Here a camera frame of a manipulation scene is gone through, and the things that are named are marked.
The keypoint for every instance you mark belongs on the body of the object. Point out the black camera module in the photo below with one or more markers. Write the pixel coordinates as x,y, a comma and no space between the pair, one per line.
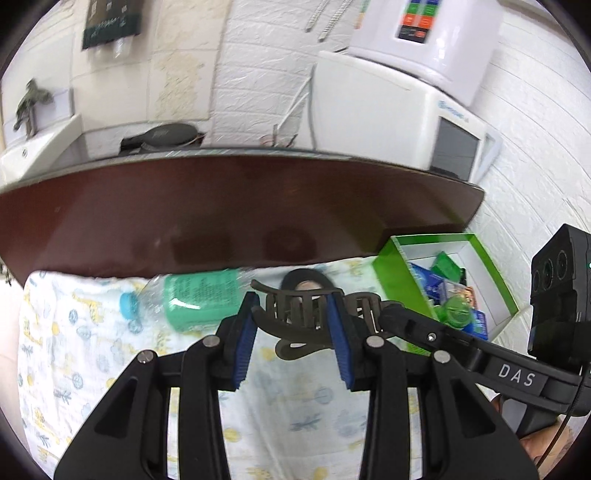
560,297

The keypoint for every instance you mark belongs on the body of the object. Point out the black electrical tape roll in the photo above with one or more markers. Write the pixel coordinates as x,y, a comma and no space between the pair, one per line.
304,279

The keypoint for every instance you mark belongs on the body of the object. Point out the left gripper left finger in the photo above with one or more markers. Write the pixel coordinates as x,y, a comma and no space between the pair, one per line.
215,363

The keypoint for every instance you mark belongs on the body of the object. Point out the blue floss box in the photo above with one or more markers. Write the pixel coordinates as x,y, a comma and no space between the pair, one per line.
478,325

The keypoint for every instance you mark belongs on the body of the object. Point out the metal faucet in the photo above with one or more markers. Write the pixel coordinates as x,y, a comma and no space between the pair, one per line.
25,115

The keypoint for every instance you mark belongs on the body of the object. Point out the green label plastic bottle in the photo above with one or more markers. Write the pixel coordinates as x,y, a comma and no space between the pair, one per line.
185,302

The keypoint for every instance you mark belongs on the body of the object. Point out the blue medicine box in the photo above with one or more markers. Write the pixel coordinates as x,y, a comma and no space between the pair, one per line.
429,282

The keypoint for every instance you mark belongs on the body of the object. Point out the giraffe print white cloth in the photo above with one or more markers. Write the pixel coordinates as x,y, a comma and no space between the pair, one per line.
110,390

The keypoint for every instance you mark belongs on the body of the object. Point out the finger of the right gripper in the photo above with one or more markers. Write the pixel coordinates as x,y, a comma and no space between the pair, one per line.
399,321

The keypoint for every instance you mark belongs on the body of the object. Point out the green cardboard box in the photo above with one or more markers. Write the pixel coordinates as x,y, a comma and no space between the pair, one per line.
393,268

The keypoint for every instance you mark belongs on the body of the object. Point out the dark green wall pouch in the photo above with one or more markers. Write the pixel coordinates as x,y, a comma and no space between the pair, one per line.
110,21

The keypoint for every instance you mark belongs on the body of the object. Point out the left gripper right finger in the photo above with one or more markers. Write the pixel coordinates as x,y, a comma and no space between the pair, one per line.
369,362

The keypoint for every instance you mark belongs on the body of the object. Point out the white sink counter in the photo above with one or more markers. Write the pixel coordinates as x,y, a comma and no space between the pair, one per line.
58,126

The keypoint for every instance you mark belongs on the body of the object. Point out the white appliance with screen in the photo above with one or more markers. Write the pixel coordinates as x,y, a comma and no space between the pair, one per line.
359,108

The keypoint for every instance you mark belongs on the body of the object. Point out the white cylindrical tank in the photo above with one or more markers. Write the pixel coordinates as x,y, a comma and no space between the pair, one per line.
447,43

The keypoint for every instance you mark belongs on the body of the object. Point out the small green packet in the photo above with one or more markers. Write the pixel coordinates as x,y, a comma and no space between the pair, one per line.
445,267

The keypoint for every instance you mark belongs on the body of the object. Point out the brown hair claw clip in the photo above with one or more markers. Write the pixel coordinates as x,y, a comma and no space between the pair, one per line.
299,319

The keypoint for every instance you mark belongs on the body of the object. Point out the green round jar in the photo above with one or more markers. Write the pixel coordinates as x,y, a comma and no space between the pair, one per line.
455,312

